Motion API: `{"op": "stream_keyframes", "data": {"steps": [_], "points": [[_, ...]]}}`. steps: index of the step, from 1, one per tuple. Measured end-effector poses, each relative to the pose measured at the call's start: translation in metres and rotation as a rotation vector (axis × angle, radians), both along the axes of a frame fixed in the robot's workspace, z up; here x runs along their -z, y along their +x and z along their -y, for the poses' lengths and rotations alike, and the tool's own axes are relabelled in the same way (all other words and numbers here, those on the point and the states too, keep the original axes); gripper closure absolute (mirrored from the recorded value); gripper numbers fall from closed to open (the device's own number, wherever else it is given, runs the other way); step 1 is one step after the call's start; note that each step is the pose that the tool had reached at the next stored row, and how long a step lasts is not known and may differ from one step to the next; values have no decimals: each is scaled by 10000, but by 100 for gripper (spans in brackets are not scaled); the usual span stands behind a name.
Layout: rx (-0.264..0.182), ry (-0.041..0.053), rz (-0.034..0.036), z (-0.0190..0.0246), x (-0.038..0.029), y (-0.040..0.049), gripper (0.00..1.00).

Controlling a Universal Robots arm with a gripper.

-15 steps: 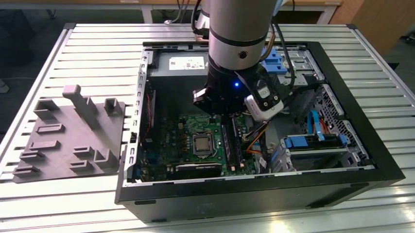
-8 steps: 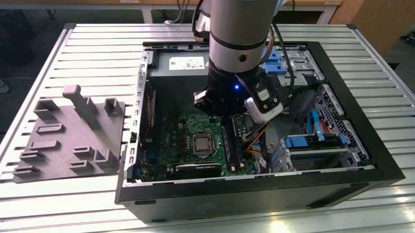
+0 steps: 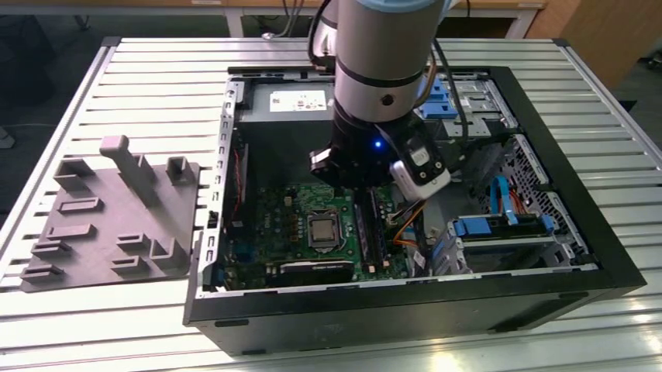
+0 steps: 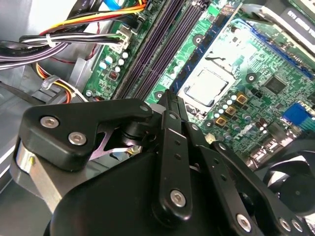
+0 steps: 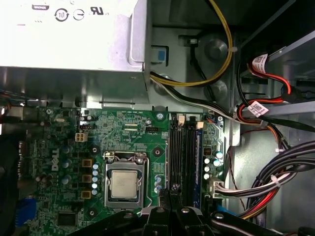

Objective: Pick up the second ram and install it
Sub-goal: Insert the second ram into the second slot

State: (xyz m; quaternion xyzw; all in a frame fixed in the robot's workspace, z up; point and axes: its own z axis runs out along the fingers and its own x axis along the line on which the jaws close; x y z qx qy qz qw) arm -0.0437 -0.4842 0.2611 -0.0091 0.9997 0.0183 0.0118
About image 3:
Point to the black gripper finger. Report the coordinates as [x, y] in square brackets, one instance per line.
[321, 164]

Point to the dark RAM stick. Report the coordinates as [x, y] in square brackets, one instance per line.
[379, 232]
[364, 232]

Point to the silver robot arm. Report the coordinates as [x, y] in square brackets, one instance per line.
[381, 58]

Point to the grey power supply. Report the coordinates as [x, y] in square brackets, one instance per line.
[273, 147]

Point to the green motherboard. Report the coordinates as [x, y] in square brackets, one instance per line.
[276, 201]

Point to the silver CPU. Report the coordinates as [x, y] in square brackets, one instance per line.
[323, 228]

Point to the blue drive bay latch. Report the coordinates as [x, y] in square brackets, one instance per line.
[439, 108]

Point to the CPU socket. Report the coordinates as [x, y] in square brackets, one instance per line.
[323, 246]

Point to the grey metal drive cage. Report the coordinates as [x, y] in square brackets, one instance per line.
[478, 129]

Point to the black graphics card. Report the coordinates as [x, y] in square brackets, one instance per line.
[315, 271]

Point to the hard disk in blue carrier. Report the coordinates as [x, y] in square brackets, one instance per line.
[475, 226]

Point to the grey parts rack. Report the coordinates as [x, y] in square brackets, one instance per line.
[119, 232]

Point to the black PC case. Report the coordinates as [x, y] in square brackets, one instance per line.
[413, 321]

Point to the wooden cabinet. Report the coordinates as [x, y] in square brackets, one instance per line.
[610, 35]

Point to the grey metal foot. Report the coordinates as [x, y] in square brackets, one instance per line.
[5, 137]

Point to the dark chair base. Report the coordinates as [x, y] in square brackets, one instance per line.
[652, 62]

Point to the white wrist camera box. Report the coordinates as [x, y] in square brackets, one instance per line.
[420, 174]

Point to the blue plastic drive rail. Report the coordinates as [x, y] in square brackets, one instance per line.
[439, 248]

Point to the white frame desk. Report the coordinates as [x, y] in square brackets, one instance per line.
[524, 23]

